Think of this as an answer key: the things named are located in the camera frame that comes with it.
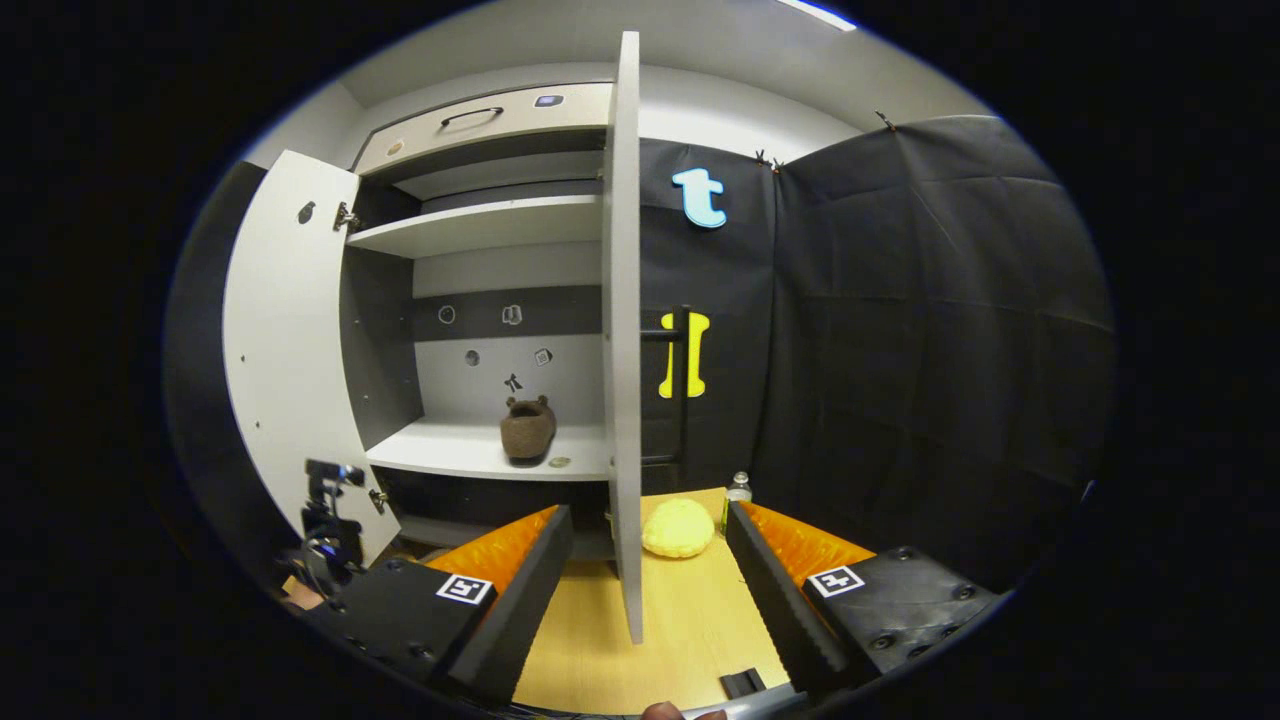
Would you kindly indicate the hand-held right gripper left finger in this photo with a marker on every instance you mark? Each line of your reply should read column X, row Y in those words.
column 520, row 610

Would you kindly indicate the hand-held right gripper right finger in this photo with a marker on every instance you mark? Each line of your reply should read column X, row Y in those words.
column 775, row 610

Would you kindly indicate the brown fuzzy shoe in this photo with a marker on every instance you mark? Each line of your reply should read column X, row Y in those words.
column 527, row 435

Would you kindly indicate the white shoe cabinet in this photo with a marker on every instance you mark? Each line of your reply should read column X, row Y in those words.
column 460, row 400

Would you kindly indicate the white cabinet door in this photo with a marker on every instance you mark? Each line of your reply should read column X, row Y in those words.
column 622, row 350
column 290, row 350

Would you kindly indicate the white cabinet drawer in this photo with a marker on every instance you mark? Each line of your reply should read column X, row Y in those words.
column 530, row 125

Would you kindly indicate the green drink bottle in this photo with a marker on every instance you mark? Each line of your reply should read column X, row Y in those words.
column 737, row 497

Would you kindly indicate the yellow round sponge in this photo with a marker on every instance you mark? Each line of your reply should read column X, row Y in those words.
column 678, row 528

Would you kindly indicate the black backdrop cloth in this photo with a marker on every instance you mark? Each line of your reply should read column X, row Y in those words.
column 900, row 350

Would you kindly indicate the long ceiling light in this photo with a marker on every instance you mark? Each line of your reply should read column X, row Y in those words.
column 815, row 13

